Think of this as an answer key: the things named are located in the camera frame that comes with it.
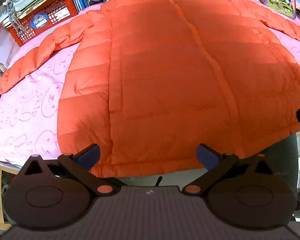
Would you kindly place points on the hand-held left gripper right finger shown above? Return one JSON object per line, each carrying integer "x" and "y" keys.
{"x": 207, "y": 156}

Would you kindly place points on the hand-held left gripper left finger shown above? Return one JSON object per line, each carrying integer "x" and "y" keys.
{"x": 90, "y": 155}

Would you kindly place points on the orange puffer jacket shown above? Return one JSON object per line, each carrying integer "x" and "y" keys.
{"x": 165, "y": 80}

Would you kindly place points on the person's dark grey clothing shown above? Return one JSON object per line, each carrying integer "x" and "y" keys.
{"x": 277, "y": 160}

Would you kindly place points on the pink rabbit print blanket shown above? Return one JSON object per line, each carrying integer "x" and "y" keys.
{"x": 22, "y": 120}

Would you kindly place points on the white paper sheets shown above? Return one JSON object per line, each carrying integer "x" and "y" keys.
{"x": 0, "y": 55}

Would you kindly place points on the red crate with blue sticker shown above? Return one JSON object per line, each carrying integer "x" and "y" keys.
{"x": 55, "y": 7}

